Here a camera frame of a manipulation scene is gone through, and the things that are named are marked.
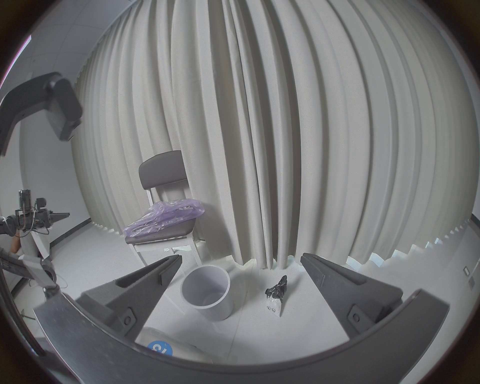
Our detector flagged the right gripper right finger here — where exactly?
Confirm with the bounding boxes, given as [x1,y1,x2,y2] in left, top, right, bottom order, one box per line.
[301,253,404,339]

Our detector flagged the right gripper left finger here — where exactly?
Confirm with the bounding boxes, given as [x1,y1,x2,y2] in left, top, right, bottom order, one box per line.
[77,255,183,341]

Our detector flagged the black plastic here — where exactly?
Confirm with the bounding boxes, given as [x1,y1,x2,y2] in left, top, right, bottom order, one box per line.
[265,275,289,301]

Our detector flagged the white printed wrapper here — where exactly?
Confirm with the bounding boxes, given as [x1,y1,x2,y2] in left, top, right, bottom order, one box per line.
[264,296,284,319]

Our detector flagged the purple plastic bag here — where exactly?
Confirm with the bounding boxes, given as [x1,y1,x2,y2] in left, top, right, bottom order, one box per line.
[124,199,205,238]

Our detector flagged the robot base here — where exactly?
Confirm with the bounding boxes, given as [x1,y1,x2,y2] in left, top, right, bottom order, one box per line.
[135,326,212,364]

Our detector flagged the white trash bin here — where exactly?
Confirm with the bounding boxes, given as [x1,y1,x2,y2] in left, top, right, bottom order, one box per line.
[180,264,231,322]

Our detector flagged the grey and white chair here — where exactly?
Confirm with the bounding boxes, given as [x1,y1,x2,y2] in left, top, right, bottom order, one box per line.
[125,150,205,269]

